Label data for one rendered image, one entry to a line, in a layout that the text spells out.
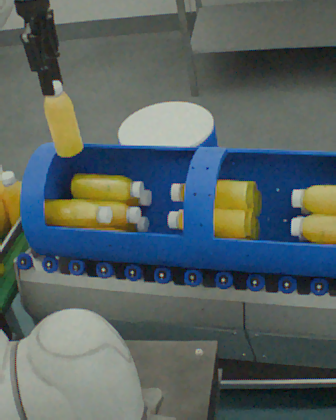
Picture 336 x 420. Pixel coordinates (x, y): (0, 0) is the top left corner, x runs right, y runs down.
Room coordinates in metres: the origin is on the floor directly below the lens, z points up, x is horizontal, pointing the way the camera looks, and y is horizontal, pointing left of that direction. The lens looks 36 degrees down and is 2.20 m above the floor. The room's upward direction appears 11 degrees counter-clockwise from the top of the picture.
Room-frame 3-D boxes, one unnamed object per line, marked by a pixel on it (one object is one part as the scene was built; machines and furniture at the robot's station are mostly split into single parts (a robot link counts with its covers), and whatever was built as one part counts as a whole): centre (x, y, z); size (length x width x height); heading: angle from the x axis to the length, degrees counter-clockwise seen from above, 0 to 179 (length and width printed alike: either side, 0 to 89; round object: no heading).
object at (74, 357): (0.82, 0.20, 1.26); 0.18 x 0.16 x 0.22; 90
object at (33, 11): (1.52, 0.22, 1.60); 0.08 x 0.07 x 0.09; 158
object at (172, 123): (1.88, -0.01, 1.03); 0.28 x 0.28 x 0.01
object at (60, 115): (1.52, 0.22, 1.33); 0.07 x 0.07 x 0.16
